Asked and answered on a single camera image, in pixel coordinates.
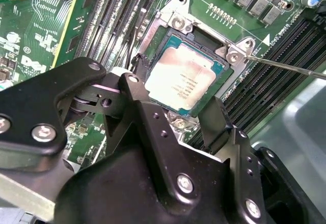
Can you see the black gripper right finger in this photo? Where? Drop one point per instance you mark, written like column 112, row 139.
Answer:
column 219, row 127

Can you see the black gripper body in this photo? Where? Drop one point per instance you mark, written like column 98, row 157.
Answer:
column 114, row 196

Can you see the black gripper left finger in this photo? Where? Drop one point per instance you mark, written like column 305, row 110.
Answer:
column 38, row 112

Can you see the silver green-edged CPU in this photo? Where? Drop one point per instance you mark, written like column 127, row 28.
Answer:
column 180, row 76

